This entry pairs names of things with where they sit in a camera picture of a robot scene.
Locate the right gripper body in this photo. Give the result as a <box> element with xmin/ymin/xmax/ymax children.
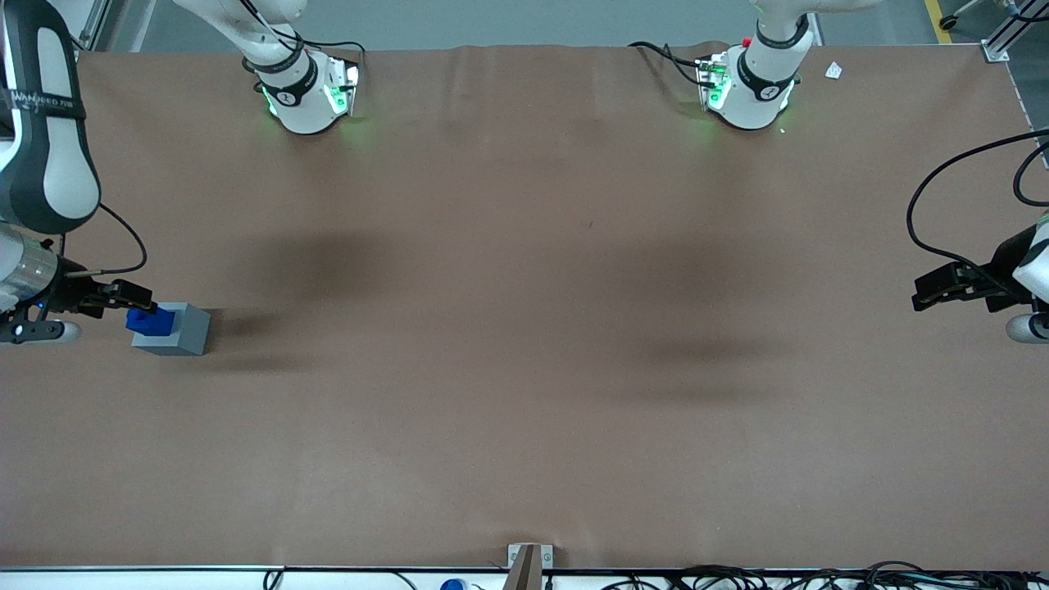
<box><xmin>15</xmin><ymin>256</ymin><xmax>109</xmax><ymax>325</ymax></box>

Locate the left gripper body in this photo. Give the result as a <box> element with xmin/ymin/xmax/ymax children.
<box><xmin>980</xmin><ymin>225</ymin><xmax>1040</xmax><ymax>314</ymax></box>

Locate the blue plastic block part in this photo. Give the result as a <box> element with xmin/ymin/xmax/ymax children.
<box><xmin>125</xmin><ymin>305</ymin><xmax>178</xmax><ymax>336</ymax></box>

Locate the gray square hollow base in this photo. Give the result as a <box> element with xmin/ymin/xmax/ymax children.
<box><xmin>131</xmin><ymin>302</ymin><xmax>212</xmax><ymax>357</ymax></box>

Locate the brown table cover sheet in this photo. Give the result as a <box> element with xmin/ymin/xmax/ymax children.
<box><xmin>0</xmin><ymin>41</ymin><xmax>1049</xmax><ymax>572</ymax></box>

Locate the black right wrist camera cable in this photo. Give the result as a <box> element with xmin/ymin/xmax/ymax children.
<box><xmin>62</xmin><ymin>202</ymin><xmax>149</xmax><ymax>279</ymax></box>

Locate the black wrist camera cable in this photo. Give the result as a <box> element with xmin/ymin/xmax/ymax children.
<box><xmin>905</xmin><ymin>129</ymin><xmax>1049</xmax><ymax>275</ymax></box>
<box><xmin>62</xmin><ymin>202</ymin><xmax>149</xmax><ymax>279</ymax></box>

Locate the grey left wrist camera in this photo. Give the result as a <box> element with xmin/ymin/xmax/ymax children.
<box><xmin>1006</xmin><ymin>312</ymin><xmax>1049</xmax><ymax>344</ymax></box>

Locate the black left wrist camera cable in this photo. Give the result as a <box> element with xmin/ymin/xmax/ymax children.
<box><xmin>905</xmin><ymin>129</ymin><xmax>1049</xmax><ymax>275</ymax></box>

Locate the black looped cable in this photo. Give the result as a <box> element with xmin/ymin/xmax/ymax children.
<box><xmin>1012</xmin><ymin>143</ymin><xmax>1049</xmax><ymax>208</ymax></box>

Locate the aluminium frame post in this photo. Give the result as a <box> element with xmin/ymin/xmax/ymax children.
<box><xmin>982</xmin><ymin>0</ymin><xmax>1049</xmax><ymax>64</ymax></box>
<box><xmin>72</xmin><ymin>0</ymin><xmax>112</xmax><ymax>53</ymax></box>

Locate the black right arm base cable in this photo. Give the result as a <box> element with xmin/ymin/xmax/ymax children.
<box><xmin>238</xmin><ymin>0</ymin><xmax>367</xmax><ymax>93</ymax></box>

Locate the black arm base cable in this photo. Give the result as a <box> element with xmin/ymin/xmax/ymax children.
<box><xmin>628</xmin><ymin>40</ymin><xmax>711</xmax><ymax>89</ymax></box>
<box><xmin>238</xmin><ymin>0</ymin><xmax>367</xmax><ymax>93</ymax></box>

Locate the black cable bundle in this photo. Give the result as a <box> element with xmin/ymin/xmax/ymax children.
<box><xmin>600</xmin><ymin>560</ymin><xmax>1049</xmax><ymax>590</ymax></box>

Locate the black left arm base cable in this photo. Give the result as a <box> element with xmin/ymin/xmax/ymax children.
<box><xmin>628</xmin><ymin>40</ymin><xmax>711</xmax><ymax>89</ymax></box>

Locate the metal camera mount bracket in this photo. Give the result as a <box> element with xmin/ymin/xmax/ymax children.
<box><xmin>502</xmin><ymin>542</ymin><xmax>555</xmax><ymax>590</ymax></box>

